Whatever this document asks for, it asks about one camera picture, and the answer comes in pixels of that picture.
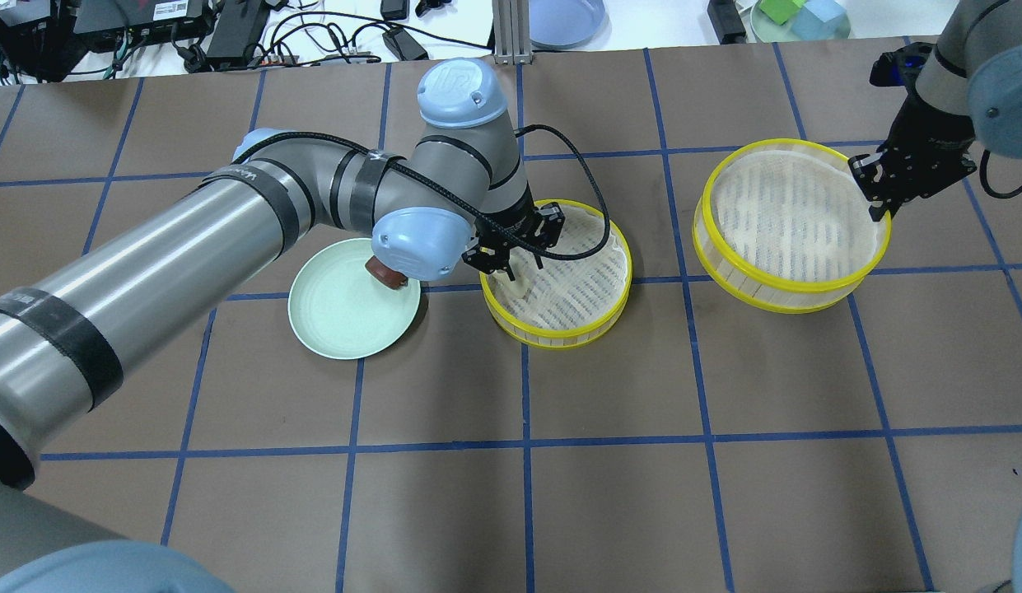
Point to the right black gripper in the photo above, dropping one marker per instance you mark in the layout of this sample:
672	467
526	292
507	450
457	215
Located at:
925	133

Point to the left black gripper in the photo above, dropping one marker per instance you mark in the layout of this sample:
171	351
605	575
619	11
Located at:
510	231

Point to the brown bun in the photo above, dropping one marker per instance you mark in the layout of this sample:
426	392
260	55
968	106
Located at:
384	275

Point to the yellow rimmed bamboo steamer layer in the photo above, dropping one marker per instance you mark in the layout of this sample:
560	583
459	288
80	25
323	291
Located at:
782	226

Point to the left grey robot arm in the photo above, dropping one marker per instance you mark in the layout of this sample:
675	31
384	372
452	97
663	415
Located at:
67	343

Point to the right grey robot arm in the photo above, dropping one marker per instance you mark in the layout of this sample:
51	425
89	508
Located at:
963	106

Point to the pale green round plate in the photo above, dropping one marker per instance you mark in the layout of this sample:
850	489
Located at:
337	309

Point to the light blue toy block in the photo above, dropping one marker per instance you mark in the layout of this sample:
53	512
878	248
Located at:
819	20

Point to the grey green tray plate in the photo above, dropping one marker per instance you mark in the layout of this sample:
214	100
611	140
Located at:
768	32

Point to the green toy block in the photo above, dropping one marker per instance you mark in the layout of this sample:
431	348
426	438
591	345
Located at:
780	11

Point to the blue round plate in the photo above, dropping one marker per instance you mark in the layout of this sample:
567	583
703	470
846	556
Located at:
560	25

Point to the black power adapter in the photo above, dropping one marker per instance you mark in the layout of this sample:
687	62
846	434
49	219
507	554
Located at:
237	32

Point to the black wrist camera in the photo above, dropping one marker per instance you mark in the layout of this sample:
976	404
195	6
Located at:
901	67

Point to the aluminium frame post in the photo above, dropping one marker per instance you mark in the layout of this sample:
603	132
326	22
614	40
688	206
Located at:
511	29

